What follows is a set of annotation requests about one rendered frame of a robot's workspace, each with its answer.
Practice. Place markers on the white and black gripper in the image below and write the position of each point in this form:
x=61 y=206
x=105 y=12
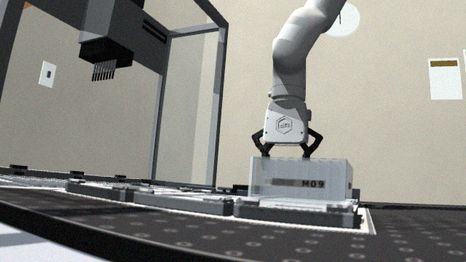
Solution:
x=286 y=124

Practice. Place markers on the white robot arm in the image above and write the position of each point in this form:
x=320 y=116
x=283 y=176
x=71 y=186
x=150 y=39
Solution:
x=291 y=47

